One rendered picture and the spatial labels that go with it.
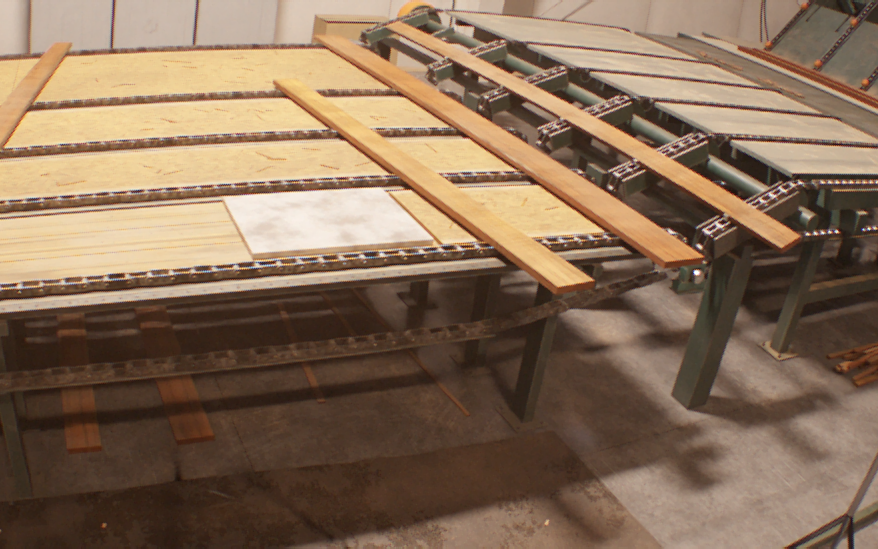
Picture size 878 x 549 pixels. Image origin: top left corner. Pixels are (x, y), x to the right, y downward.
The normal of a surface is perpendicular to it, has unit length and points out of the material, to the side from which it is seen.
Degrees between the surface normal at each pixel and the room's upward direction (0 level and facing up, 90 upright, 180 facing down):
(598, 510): 0
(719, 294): 90
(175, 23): 90
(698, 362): 90
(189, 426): 0
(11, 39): 93
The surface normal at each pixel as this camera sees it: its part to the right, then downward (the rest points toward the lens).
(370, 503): 0.15, -0.89
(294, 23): 0.40, 0.49
